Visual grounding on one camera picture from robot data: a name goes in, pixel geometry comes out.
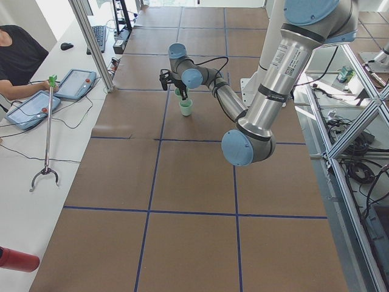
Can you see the far blue teach pendant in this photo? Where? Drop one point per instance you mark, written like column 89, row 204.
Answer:
column 75, row 84

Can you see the brown paper table cover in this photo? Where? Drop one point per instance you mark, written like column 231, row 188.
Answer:
column 154, row 205

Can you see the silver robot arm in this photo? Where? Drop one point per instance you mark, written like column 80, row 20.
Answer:
column 300, row 27

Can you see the aluminium frame post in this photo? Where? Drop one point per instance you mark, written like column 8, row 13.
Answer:
column 82, row 19

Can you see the red bottle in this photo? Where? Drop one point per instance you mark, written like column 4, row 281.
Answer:
column 18, row 261

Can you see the black computer mouse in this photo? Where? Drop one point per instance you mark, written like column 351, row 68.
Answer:
column 66, row 46

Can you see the blue teach pendant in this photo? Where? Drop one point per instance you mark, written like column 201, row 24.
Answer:
column 75, row 84
column 31, row 112

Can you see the silver reacher grabber tool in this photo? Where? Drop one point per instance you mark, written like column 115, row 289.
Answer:
column 47, row 170

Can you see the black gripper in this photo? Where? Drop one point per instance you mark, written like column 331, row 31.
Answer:
column 179, row 84

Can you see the near blue teach pendant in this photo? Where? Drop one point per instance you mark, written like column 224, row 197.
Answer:
column 31, row 112

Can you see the mint green cup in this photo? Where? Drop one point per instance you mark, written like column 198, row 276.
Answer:
column 185, row 107
column 178, row 95

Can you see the person in black shirt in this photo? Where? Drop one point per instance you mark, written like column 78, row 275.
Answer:
column 21, row 57

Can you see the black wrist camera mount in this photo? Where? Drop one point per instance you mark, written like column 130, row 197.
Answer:
column 165, row 78

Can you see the black keyboard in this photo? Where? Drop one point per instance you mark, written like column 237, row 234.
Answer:
column 100, row 36

